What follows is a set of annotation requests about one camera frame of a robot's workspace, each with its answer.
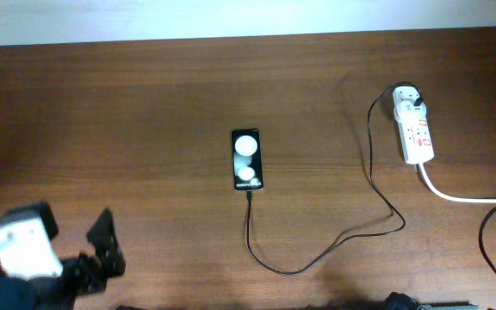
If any white power strip cord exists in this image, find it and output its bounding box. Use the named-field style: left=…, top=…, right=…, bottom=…
left=415, top=162, right=496, bottom=206

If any white power strip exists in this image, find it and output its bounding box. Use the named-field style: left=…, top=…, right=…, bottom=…
left=392, top=85, right=436, bottom=165

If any white usb charger plug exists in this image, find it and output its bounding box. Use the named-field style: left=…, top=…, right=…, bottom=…
left=393, top=86, right=427, bottom=122

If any black smartphone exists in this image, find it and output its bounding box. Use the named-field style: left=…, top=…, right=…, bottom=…
left=231, top=128, right=264, bottom=191

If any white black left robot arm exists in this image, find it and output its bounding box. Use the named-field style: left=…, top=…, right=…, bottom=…
left=0, top=201, right=126, bottom=309

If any black base at bottom edge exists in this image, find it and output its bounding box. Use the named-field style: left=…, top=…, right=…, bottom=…
left=382, top=292, right=479, bottom=310

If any black usb charging cable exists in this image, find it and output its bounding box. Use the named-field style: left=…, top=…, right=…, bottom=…
left=245, top=80, right=425, bottom=276

